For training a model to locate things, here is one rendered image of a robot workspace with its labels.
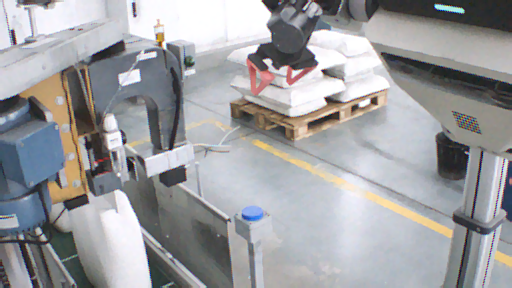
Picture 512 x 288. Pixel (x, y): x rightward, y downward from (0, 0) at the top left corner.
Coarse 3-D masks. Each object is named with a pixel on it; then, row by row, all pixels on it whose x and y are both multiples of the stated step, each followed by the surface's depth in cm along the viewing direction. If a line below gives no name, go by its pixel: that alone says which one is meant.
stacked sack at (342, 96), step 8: (360, 80) 446; (368, 80) 445; (376, 80) 448; (384, 80) 451; (352, 88) 429; (360, 88) 433; (368, 88) 438; (376, 88) 445; (384, 88) 453; (328, 96) 436; (336, 96) 429; (344, 96) 425; (352, 96) 427; (360, 96) 435
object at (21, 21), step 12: (12, 0) 332; (72, 0) 360; (0, 12) 328; (12, 12) 334; (24, 12) 340; (36, 12) 345; (48, 12) 351; (60, 12) 357; (72, 12) 363; (0, 24) 331; (12, 24) 336; (24, 24) 343; (36, 24) 348; (48, 24) 354; (60, 24) 360; (72, 24) 366; (0, 36) 334; (12, 36) 337; (24, 36) 345; (0, 48) 336
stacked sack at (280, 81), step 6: (246, 72) 436; (258, 72) 416; (312, 72) 404; (318, 72) 406; (276, 78) 394; (282, 78) 391; (300, 78) 397; (306, 78) 400; (312, 78) 402; (318, 78) 406; (276, 84) 397; (282, 84) 390; (294, 84) 394; (300, 84) 398
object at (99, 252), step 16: (80, 144) 162; (112, 192) 146; (80, 208) 162; (96, 208) 155; (112, 208) 151; (128, 208) 158; (80, 224) 164; (96, 224) 155; (112, 224) 154; (128, 224) 158; (80, 240) 174; (96, 240) 158; (112, 240) 155; (128, 240) 159; (80, 256) 179; (96, 256) 161; (112, 256) 157; (128, 256) 160; (144, 256) 166; (96, 272) 168; (112, 272) 160; (128, 272) 161; (144, 272) 167
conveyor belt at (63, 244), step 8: (56, 232) 221; (64, 232) 221; (56, 240) 215; (64, 240) 215; (72, 240) 215; (56, 248) 209; (64, 248) 209; (72, 248) 209; (64, 256) 203; (72, 256) 203; (64, 264) 198; (72, 264) 198; (80, 264) 198; (152, 264) 198; (72, 272) 193; (80, 272) 193; (152, 272) 193; (160, 272) 193; (80, 280) 188; (88, 280) 188; (152, 280) 188; (160, 280) 188; (168, 280) 188
